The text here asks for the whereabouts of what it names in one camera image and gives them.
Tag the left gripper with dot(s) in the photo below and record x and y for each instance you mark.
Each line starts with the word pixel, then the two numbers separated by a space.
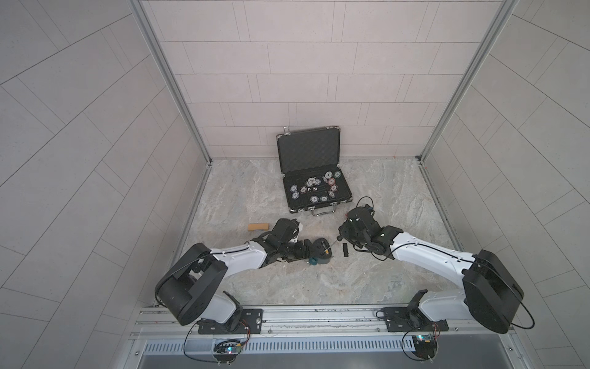
pixel 311 249

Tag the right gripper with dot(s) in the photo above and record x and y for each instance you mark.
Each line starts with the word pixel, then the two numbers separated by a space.
pixel 344 231

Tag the black yellow screwdriver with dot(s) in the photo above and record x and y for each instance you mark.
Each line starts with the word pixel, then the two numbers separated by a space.
pixel 333 241

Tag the teal alarm clock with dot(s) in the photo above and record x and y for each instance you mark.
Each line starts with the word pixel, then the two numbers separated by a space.
pixel 319 252

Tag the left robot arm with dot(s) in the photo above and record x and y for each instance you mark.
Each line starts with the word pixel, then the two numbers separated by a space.
pixel 189 290

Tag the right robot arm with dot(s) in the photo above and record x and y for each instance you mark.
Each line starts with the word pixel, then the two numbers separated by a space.
pixel 486 292

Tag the wooden block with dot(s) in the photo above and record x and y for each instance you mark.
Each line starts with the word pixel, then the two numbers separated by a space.
pixel 258 227

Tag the black aluminium case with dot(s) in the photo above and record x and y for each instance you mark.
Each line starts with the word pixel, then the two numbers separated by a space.
pixel 310 167

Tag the left circuit board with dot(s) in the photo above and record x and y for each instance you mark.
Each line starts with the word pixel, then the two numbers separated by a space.
pixel 229 347

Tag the circuit board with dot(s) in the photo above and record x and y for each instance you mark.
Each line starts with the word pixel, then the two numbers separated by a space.
pixel 229 347
pixel 425 347

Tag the right circuit board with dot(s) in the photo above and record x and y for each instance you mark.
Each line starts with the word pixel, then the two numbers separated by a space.
pixel 425 347

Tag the aluminium rail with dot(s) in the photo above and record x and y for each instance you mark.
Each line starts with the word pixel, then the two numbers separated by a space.
pixel 279 321

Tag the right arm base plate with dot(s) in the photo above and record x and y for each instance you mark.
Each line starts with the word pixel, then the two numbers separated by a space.
pixel 405 319

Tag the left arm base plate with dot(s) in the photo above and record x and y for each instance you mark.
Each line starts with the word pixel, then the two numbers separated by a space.
pixel 244 320

